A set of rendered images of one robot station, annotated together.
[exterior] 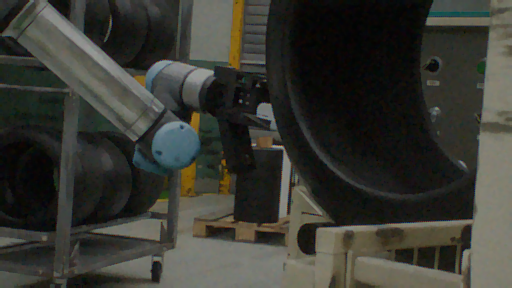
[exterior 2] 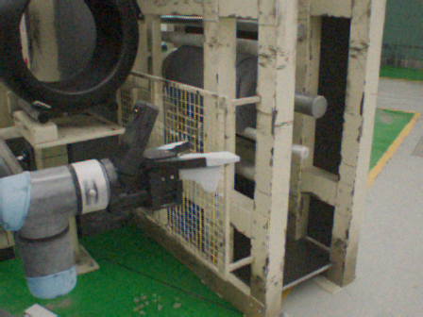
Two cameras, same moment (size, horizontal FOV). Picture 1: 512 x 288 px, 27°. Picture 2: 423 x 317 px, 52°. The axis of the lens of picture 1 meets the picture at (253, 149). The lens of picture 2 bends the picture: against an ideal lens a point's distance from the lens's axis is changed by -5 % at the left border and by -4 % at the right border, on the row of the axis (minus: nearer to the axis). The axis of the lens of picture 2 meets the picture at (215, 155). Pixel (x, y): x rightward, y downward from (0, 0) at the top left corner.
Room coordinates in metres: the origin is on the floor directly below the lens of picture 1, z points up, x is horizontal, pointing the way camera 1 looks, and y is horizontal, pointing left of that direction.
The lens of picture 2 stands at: (0.60, 1.38, 1.31)
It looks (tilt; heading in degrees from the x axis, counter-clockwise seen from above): 19 degrees down; 279
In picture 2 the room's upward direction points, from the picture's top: straight up
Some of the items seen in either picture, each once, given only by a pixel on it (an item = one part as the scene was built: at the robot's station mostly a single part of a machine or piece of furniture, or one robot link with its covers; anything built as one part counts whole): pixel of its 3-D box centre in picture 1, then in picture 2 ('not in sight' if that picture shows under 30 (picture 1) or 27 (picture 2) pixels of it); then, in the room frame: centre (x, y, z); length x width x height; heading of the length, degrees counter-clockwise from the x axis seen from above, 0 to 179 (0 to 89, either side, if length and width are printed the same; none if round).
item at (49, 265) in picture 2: not in sight; (45, 253); (0.95, 0.84, 0.94); 0.11 x 0.08 x 0.11; 131
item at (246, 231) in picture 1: (268, 185); not in sight; (8.38, -0.14, 0.38); 1.20 x 0.80 x 0.76; 165
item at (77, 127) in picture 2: not in sight; (68, 127); (1.49, -0.31, 0.80); 0.37 x 0.36 x 0.02; 45
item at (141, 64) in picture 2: not in sight; (125, 55); (1.38, -0.73, 1.05); 0.20 x 0.15 x 0.30; 135
